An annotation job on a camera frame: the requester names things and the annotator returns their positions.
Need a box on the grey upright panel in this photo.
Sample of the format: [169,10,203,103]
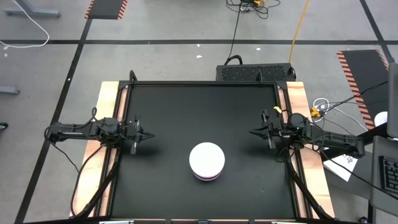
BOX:
[387,62,398,139]

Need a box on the wooden table side board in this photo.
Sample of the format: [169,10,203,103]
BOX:
[278,81,336,218]
[68,81,129,218]

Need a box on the black hazard-striped floor mat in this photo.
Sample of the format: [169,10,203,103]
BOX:
[84,0,129,21]
[336,49,390,131]

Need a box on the black aluminium table frame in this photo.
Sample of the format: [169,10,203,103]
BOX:
[70,79,335,224]

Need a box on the white bowl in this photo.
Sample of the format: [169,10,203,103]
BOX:
[188,142,226,177]

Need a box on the pink bowl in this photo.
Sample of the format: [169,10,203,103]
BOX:
[192,169,223,180]

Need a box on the black computer case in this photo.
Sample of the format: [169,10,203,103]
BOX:
[216,63,297,83]

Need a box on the grey table foot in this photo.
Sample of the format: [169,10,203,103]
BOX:
[0,85,21,95]

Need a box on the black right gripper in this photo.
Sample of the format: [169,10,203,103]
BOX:
[249,109,285,149]

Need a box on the black cable bundle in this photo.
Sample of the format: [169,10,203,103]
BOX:
[226,0,281,20]

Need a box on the white paper sheet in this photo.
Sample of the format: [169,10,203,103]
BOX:
[322,154,360,182]

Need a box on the yellow cable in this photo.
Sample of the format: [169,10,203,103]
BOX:
[289,0,311,64]

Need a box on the white round cup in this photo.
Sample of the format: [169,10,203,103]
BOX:
[373,111,389,128]

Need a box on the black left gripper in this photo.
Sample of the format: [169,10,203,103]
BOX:
[124,114,155,156]

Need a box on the grey table leg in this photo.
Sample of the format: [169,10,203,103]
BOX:
[4,0,62,18]

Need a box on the white floor cable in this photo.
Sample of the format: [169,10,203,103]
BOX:
[0,0,50,49]

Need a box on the grey desk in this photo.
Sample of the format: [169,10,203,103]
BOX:
[369,135,398,217]

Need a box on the black keyboard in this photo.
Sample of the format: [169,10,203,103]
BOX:
[379,155,398,195]

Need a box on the black power cable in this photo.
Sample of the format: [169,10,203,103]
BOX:
[228,2,243,66]

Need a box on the white coiled cable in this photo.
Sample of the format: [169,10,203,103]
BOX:
[312,97,369,131]

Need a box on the thin black cable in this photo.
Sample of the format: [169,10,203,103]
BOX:
[323,80,389,113]

